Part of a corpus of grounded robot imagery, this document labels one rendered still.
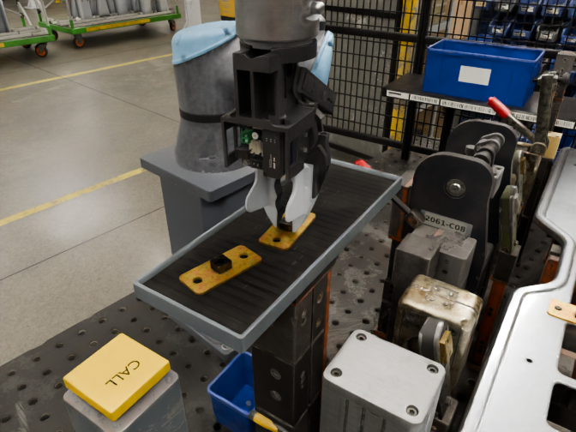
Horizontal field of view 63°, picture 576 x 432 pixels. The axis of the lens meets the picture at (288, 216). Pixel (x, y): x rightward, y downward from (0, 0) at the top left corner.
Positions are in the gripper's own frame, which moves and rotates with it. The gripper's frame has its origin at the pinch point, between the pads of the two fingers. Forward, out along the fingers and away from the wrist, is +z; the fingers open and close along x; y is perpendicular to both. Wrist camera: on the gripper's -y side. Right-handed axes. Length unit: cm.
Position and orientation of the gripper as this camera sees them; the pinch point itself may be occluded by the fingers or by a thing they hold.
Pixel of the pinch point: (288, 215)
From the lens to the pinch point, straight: 55.0
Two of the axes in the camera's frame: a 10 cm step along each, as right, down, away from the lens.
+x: 9.0, 2.3, -3.8
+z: 0.0, 8.5, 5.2
